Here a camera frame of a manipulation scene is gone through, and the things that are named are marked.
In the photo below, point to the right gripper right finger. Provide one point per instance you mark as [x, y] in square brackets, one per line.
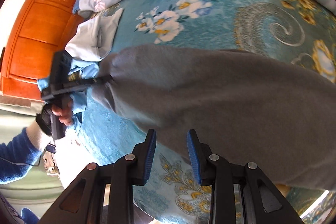
[237, 191]

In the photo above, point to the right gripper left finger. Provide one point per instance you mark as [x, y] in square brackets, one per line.
[82, 201]

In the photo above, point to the grey fleece sweatpants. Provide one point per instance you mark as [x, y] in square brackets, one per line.
[245, 106]

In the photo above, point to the gloved left hand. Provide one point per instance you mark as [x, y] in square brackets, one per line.
[64, 115]

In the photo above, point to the light blue garment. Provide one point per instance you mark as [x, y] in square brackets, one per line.
[94, 38]

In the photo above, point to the orange wooden headboard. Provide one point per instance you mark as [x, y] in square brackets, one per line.
[42, 28]

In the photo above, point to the teal floral bed blanket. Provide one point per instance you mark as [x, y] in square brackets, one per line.
[300, 32]

